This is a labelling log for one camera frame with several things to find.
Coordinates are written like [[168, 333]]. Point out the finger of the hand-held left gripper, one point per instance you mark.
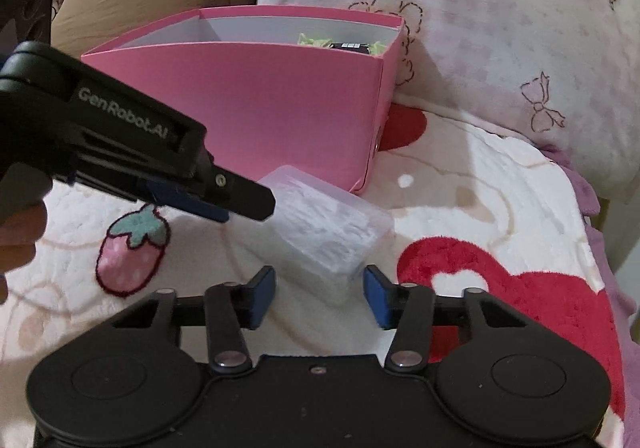
[[240, 193], [195, 204]]

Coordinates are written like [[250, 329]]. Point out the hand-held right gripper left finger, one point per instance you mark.
[[261, 295]]

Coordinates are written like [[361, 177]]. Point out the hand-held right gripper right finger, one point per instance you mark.
[[377, 295]]

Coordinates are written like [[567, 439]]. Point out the clear plastic container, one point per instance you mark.
[[325, 233]]

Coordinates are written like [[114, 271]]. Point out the pink cardboard box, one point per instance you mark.
[[260, 107]]

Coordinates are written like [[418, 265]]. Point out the person's left hand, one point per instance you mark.
[[20, 243]]

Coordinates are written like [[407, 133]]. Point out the printed bear blanket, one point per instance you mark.
[[475, 238]]

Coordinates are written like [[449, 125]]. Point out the black item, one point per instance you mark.
[[350, 46]]

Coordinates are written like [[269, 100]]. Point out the green shredded paper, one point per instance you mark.
[[345, 41]]

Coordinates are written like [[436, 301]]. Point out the pink patterned pillow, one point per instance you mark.
[[500, 27]]

